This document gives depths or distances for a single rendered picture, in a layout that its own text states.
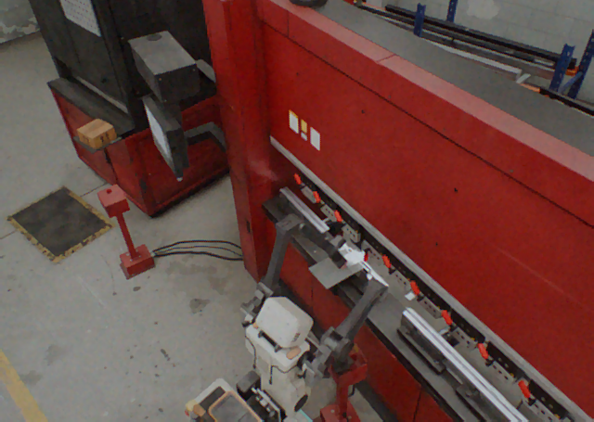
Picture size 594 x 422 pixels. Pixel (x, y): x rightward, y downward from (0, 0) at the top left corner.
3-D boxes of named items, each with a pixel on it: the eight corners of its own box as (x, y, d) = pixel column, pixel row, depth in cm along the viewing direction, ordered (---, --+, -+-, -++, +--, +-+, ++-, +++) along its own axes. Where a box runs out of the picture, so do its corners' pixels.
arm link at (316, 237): (283, 221, 244) (298, 231, 237) (290, 211, 244) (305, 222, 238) (319, 248, 278) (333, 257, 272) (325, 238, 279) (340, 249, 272)
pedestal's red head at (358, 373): (322, 359, 287) (322, 341, 275) (346, 348, 292) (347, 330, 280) (339, 390, 273) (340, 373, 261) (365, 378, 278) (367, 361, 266)
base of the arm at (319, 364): (302, 360, 227) (321, 378, 220) (311, 345, 227) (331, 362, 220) (310, 361, 234) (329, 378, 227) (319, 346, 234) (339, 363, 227)
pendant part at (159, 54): (158, 152, 365) (126, 39, 308) (190, 142, 373) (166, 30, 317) (183, 192, 331) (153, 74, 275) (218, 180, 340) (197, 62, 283)
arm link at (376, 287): (374, 268, 244) (392, 280, 240) (372, 279, 256) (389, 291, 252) (318, 341, 226) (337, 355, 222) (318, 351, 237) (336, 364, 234)
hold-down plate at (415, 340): (396, 331, 274) (397, 328, 272) (404, 326, 276) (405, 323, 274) (438, 376, 255) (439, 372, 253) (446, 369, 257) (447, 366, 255)
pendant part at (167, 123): (154, 143, 349) (141, 97, 326) (171, 137, 354) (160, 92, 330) (176, 179, 320) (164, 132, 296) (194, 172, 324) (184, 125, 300)
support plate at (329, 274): (308, 269, 293) (308, 268, 293) (344, 249, 304) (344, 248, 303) (327, 289, 282) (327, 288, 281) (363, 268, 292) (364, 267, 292)
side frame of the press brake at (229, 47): (243, 267, 425) (200, -14, 272) (326, 225, 458) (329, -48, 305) (259, 287, 409) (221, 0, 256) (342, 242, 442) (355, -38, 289)
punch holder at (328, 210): (319, 209, 304) (319, 188, 293) (330, 203, 307) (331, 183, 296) (335, 223, 294) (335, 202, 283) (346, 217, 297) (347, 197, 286)
